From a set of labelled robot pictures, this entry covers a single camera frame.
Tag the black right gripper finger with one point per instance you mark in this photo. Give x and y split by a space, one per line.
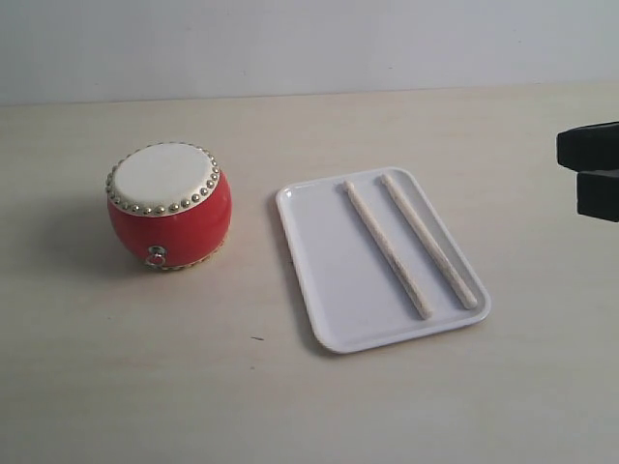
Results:
597 194
588 148

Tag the white plastic tray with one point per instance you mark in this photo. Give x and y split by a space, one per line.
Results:
353 297

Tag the red small drum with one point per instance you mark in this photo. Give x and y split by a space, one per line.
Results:
169 204

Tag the wooden drumstick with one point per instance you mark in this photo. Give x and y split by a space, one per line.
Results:
410 287
433 249

